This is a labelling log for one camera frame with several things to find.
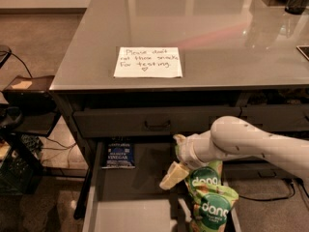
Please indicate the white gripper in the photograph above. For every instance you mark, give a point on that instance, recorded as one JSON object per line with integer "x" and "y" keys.
{"x": 186, "y": 153}

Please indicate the blue vinegar chip bag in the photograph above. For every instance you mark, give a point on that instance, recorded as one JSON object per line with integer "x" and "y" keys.
{"x": 118, "y": 154}

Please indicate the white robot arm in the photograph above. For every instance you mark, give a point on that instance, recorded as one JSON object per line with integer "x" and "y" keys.
{"x": 231, "y": 138}

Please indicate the middle green Dang chip bag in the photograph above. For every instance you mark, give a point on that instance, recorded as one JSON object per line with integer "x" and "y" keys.
{"x": 207, "y": 175}

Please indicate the green dang chip bag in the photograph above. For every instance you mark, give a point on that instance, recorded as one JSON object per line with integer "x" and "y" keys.
{"x": 211, "y": 207}
{"x": 207, "y": 175}

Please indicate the top left dark drawer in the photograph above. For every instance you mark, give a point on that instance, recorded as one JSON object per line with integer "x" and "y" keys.
{"x": 149, "y": 121}

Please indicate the front green Dang chip bag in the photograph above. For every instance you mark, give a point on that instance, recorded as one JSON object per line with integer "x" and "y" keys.
{"x": 211, "y": 207}

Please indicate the open middle drawer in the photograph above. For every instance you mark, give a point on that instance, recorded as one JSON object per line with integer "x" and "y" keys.
{"x": 130, "y": 200}

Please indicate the right bottom dark drawer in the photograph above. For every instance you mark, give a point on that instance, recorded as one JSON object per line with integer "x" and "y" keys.
{"x": 256, "y": 170}

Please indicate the top right dark drawer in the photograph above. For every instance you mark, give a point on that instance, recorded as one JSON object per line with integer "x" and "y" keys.
{"x": 277, "y": 117}

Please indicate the white handwritten paper note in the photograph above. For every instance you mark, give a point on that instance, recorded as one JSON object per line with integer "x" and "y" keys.
{"x": 149, "y": 62}

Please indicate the black side shelf unit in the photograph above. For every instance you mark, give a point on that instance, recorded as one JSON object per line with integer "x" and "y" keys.
{"x": 31, "y": 111}

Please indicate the green plastic crate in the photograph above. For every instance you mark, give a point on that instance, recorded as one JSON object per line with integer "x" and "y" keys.
{"x": 21, "y": 166}

